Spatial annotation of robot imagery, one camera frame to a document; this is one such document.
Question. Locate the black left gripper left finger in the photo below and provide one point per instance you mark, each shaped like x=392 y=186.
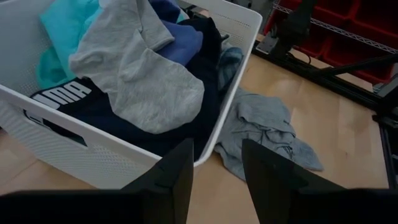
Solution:
x=171 y=186

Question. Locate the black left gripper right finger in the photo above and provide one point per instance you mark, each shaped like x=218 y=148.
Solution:
x=267 y=186

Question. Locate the light grey sweatshirt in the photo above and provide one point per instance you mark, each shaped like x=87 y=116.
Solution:
x=140 y=87

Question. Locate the blue plaid shirt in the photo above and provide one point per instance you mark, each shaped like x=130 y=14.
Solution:
x=230 y=65

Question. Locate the blue garment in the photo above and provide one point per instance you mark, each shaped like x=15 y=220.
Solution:
x=180 y=43

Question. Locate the turquoise shorts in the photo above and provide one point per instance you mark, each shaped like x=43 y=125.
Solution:
x=62 y=37

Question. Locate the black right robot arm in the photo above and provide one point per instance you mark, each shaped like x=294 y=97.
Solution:
x=295 y=25

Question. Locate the grey t-shirt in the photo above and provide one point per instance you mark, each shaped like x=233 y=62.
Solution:
x=261 y=124

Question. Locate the white plastic laundry bin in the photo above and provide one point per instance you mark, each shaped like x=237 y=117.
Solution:
x=102 y=155

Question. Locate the red storage bin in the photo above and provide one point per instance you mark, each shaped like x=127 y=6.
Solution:
x=342 y=59
x=373 y=18

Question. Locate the red storage bins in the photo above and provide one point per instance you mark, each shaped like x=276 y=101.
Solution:
x=342 y=32

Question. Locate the black metal table frame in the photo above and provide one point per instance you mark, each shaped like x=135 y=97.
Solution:
x=311 y=74

